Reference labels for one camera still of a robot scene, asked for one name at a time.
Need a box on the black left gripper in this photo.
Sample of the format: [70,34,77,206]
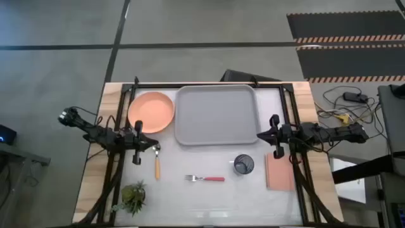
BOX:
[125,120,159,165]

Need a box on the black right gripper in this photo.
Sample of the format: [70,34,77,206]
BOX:
[256,114,295,159]

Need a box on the orange round plate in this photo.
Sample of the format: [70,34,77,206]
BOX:
[127,91,175,134]

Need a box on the dark translucent faceted cup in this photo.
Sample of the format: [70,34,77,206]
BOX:
[233,154,255,175]

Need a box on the fork with red handle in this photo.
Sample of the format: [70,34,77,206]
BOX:
[184,174,226,182]

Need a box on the grey plastic tray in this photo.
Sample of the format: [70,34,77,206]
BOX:
[174,84,262,146]

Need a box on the pink spiral notebook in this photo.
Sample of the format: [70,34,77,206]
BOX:
[265,152,296,192]

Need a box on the small green potted plant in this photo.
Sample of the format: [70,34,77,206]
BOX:
[112,180,147,217]

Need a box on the yellow plug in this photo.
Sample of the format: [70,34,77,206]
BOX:
[335,113,352,125]

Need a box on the white glossy table cover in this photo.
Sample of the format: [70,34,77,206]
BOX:
[121,87,302,226]

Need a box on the black power adapter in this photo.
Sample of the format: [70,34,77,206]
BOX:
[343,91,370,104]

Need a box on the white flat box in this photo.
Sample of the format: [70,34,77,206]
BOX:
[330,157,367,204]

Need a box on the black striped-edge floor mat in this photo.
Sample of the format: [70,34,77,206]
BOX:
[286,11,405,44]
[296,44,405,84]

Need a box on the grey desk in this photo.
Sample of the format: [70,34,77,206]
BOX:
[378,84,405,178]

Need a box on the black device with blue light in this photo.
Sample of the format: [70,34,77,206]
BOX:
[0,124,17,146]

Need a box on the spoon with orange handle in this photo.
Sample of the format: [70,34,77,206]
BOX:
[152,144,161,181]

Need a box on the black metal table frame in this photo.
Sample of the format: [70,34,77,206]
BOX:
[75,75,337,228]

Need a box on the tangled floor cable bundle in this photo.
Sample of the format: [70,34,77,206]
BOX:
[315,85,386,141]

